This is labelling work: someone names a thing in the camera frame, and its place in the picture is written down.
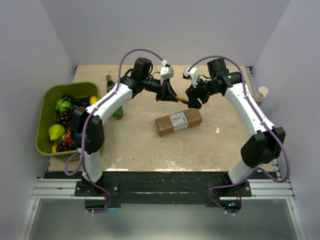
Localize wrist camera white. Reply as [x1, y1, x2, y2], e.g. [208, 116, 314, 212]
[182, 67, 200, 88]
[160, 59, 174, 81]

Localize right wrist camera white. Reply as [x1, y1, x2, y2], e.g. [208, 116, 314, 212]
[182, 67, 200, 88]

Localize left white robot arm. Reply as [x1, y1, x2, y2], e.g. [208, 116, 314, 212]
[70, 57, 178, 196]

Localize red dragon fruit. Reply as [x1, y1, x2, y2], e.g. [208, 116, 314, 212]
[62, 128, 74, 144]

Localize brown cardboard express box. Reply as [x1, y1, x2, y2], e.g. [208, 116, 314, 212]
[155, 108, 203, 137]

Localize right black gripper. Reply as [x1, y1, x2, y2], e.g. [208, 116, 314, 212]
[185, 75, 220, 109]

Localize yellow utility knife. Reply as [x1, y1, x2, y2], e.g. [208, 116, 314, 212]
[176, 95, 189, 104]

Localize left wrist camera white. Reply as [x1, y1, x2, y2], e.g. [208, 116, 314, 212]
[160, 59, 174, 81]

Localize green glass bottle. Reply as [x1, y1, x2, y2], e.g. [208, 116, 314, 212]
[112, 106, 124, 120]
[105, 74, 116, 93]

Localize olive green plastic bin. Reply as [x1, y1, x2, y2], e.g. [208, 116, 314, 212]
[35, 81, 100, 159]

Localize yellow lemon fruit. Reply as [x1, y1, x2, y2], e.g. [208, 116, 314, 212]
[89, 96, 99, 106]

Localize beige cup bottle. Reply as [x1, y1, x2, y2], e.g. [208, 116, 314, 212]
[252, 86, 269, 107]

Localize red purple grape bunch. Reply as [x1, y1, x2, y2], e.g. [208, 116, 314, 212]
[54, 106, 76, 131]

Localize yellow green pear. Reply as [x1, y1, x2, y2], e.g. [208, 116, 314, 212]
[48, 124, 66, 142]

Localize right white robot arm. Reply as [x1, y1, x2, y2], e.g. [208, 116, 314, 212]
[182, 56, 286, 197]

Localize lower dark red grapes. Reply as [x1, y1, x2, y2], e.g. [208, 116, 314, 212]
[55, 140, 76, 153]

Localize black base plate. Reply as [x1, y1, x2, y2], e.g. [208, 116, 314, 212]
[44, 171, 252, 213]

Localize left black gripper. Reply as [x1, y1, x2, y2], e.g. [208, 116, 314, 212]
[142, 76, 179, 103]

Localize dark black grape bunch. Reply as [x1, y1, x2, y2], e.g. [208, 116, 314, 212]
[62, 94, 90, 107]

